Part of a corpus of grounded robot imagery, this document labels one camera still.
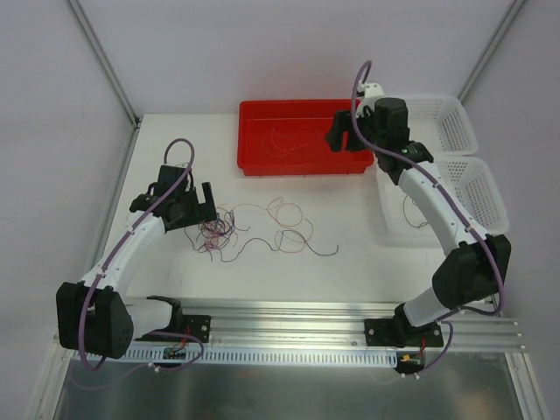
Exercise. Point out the left aluminium frame post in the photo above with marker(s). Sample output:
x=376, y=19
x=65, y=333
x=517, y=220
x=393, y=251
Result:
x=79, y=14

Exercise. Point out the red plastic tray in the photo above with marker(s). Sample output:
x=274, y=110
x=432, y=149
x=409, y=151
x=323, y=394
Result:
x=287, y=138

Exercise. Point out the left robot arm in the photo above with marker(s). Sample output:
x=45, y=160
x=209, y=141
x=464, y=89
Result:
x=93, y=317

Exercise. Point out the far white perforated basket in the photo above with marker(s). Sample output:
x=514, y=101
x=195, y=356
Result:
x=440, y=123

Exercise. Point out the black mounting plate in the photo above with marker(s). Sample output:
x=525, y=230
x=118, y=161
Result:
x=384, y=332
x=198, y=326

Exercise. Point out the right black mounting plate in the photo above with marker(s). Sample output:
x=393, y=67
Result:
x=384, y=332

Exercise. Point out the near white perforated basket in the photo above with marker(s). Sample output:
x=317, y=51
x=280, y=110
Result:
x=471, y=182

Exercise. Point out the white perforated basket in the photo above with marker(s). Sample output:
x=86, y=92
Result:
x=471, y=182
x=440, y=123

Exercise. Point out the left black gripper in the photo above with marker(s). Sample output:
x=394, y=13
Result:
x=198, y=210

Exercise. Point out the white slotted cable duct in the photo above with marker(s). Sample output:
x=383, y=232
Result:
x=354, y=358

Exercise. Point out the right aluminium frame post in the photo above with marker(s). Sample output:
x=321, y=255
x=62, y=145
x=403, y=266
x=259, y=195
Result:
x=507, y=21

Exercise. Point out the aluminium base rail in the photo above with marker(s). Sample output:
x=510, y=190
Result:
x=335, y=326

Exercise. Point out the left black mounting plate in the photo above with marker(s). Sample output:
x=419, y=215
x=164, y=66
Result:
x=198, y=326

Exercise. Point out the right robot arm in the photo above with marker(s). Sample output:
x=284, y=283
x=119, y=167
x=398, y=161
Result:
x=475, y=261

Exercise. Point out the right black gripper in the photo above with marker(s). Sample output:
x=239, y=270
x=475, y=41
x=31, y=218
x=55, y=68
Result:
x=346, y=131

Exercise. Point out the aluminium frame post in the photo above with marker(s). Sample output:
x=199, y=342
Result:
x=507, y=21
x=79, y=14

